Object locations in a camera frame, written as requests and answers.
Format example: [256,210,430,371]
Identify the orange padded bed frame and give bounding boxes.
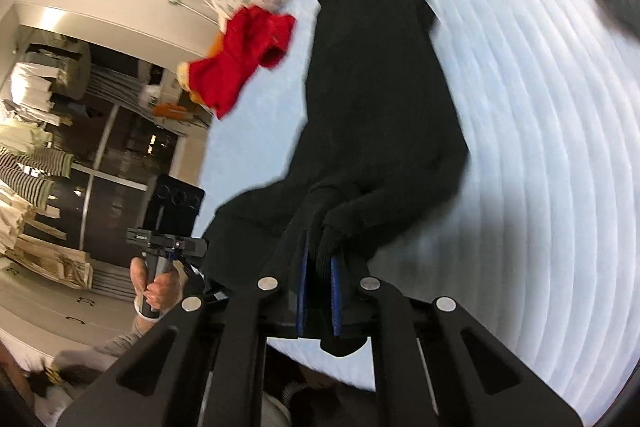
[185,0,376,108]

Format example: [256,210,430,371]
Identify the red garment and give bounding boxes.
[189,6,297,120]

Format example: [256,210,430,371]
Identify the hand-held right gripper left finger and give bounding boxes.
[57,202,312,427]

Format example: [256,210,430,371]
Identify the white drawer cabinet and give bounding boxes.
[0,257,141,350]

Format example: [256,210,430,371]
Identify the white metal pole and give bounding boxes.
[170,0,221,25]

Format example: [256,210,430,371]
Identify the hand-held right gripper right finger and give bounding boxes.
[327,252,586,427]

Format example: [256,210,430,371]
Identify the person's left forearm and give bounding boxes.
[52,302,171,373]

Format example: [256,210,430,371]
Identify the person's left hand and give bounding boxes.
[130,257,182,319]

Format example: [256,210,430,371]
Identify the row of hanging clothes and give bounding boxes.
[0,42,96,293]

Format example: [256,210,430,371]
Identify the black zip jacket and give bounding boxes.
[202,0,471,358]

